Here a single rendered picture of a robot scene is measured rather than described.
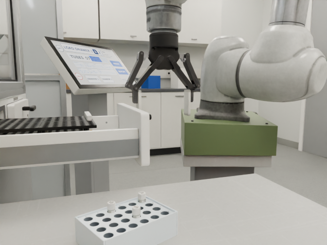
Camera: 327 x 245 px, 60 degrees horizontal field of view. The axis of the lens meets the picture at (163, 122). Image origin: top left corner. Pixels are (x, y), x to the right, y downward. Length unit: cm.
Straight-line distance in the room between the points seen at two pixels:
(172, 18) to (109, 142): 34
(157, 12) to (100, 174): 112
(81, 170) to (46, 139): 107
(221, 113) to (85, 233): 66
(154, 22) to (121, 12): 333
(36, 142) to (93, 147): 10
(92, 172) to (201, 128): 86
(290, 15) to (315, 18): 361
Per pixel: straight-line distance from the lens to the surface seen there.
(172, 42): 73
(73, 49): 152
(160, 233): 43
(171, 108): 379
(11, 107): 87
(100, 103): 160
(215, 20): 452
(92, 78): 144
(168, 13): 73
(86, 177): 162
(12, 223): 55
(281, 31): 87
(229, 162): 93
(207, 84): 97
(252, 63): 88
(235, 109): 97
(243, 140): 92
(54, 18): 231
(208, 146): 90
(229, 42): 96
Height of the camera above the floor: 99
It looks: 8 degrees down
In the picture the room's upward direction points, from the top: straight up
